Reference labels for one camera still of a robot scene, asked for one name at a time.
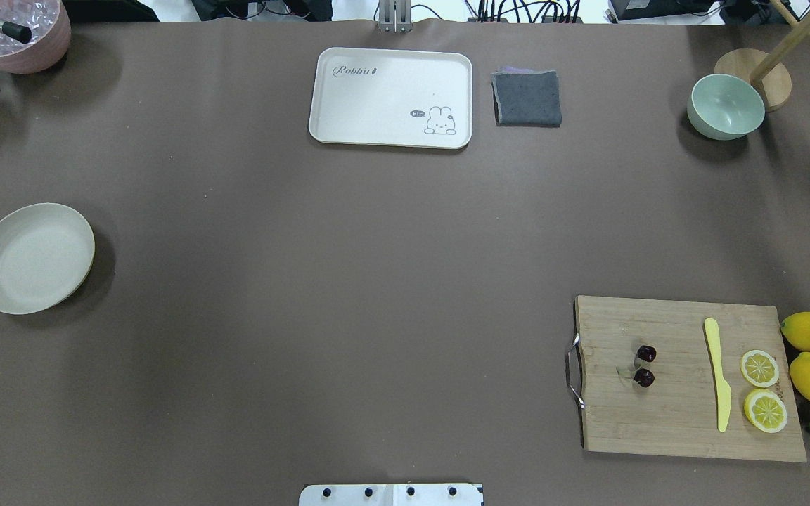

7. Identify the cream rabbit tray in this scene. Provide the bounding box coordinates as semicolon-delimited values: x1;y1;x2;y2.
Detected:
308;47;473;150

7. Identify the grey folded cloth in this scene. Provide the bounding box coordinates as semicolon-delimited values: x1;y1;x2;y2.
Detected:
491;67;563;128

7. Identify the yellow plastic knife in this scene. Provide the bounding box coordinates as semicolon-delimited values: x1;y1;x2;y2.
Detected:
703;317;732;434

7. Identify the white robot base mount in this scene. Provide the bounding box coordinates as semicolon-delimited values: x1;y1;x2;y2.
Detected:
298;483;485;505

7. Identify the lower lemon slice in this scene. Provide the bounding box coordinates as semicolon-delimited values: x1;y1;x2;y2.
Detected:
742;388;788;434

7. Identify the pink bowl with ice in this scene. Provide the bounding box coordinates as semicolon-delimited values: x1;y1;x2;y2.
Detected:
0;1;72;74

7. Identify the lemon slice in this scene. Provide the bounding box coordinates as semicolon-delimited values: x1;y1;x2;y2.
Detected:
740;349;779;389
742;388;788;434

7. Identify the cream round plate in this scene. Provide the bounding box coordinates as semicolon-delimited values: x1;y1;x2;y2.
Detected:
0;202;96;315

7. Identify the upper lemon slice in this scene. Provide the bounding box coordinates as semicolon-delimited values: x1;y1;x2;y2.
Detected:
740;349;779;389

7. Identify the wooden mug tree stand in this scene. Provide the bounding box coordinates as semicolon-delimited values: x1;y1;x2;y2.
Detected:
714;1;810;112

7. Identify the mint green bowl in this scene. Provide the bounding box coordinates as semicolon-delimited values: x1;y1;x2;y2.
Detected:
686;74;767;141

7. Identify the bamboo cutting board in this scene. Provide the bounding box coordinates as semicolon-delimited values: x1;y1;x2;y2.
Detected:
568;295;807;463

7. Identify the dark red cherry pair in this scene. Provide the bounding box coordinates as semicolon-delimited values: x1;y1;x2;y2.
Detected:
617;344;657;388

